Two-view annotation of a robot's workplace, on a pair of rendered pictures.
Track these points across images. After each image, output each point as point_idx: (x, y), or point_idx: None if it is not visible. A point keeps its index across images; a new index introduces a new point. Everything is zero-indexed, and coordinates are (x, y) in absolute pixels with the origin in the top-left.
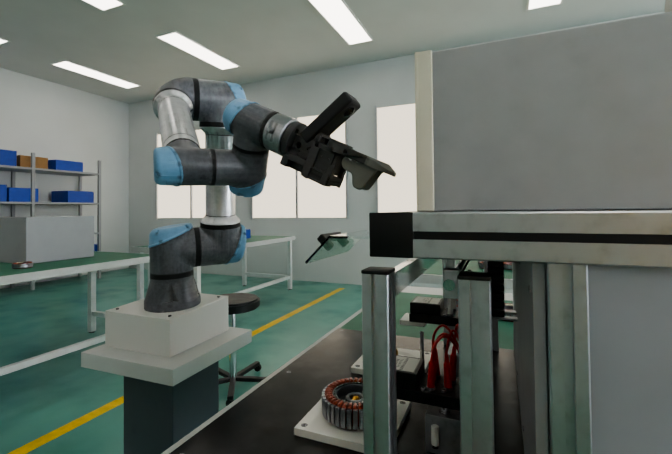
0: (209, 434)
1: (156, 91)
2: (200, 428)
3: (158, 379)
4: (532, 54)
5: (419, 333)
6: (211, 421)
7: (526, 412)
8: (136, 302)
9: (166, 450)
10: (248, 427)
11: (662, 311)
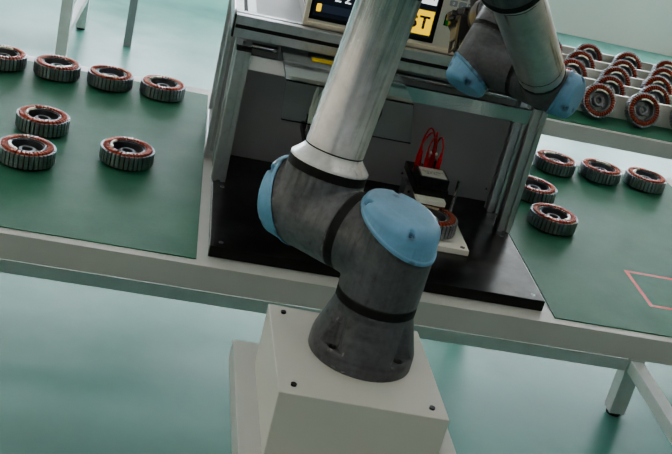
0: (505, 289)
1: None
2: (489, 310)
3: None
4: None
5: (161, 197)
6: (476, 307)
7: (446, 153)
8: (385, 403)
9: (523, 317)
10: (480, 275)
11: None
